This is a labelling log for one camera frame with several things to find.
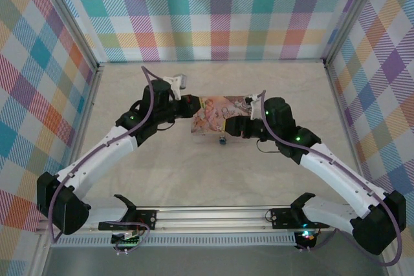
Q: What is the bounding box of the pink illustrated tin box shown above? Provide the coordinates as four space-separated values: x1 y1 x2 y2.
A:
190 94 256 136

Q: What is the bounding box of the grey metal front panel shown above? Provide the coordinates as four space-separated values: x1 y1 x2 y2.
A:
41 245 389 276

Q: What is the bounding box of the green lit electronics board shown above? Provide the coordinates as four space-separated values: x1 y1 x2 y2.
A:
111 229 143 246

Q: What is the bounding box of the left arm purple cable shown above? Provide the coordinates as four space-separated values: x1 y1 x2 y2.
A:
48 66 159 245

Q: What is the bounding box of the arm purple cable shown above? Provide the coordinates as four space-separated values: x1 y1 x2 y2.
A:
48 66 159 245
258 89 404 267

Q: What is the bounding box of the left gripper thin black cable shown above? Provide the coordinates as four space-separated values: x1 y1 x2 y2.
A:
155 117 177 131

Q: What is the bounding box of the gripper thin black cable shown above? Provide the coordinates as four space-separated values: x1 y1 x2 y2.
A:
256 138 283 154
155 117 177 131

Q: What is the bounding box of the right gripper thin black cable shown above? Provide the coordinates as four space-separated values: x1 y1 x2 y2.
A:
256 138 283 154

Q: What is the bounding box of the aluminium side frame rail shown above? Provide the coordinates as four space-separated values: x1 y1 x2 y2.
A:
323 59 400 276
28 64 105 276

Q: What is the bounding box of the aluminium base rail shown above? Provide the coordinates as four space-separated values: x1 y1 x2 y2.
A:
38 204 336 235

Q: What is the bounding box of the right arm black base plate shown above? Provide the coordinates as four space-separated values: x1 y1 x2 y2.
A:
270 207 305 229

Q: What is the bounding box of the white slotted cable duct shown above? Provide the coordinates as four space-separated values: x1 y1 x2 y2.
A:
51 232 297 247

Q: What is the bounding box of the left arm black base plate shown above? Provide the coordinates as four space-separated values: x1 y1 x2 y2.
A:
129 209 158 230

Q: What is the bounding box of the aluminium upright frame post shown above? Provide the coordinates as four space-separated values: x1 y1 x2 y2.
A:
322 0 391 67
31 0 105 75

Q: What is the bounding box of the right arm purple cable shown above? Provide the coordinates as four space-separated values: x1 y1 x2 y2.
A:
258 89 404 267

